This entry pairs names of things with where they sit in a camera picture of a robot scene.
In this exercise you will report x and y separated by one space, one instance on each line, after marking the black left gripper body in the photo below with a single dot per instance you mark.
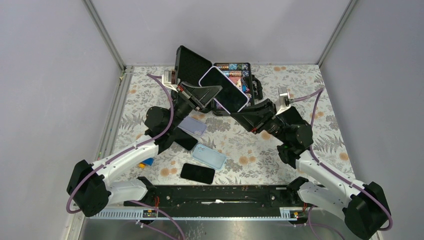
184 106

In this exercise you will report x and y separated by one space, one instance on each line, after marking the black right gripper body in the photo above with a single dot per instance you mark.
274 125

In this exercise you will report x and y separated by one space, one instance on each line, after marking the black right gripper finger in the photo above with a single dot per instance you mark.
262 108
253 122

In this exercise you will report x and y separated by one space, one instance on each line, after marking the bare dark blue phone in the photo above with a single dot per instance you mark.
185 140

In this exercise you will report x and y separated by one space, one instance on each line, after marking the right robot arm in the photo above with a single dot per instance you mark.
363 207

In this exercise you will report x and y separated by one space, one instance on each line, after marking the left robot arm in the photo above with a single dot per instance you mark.
93 186

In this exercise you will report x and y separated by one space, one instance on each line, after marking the black poker chip case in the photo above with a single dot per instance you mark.
190 67

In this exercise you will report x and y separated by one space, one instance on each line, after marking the phone in light blue case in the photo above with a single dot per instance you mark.
209 157

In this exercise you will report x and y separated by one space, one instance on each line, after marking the red playing card box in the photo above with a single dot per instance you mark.
237 80

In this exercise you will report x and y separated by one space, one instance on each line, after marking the floral table mat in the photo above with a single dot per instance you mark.
252 159

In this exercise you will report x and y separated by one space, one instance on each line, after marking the colourful toy brick stack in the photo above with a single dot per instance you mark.
146 163

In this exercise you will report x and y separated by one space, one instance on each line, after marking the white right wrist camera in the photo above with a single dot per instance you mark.
283 102

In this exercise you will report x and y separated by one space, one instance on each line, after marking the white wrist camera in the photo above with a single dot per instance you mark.
169 80
283 102

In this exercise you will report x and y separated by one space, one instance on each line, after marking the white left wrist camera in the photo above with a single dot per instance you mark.
169 80

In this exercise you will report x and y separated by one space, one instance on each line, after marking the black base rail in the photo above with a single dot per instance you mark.
223 201

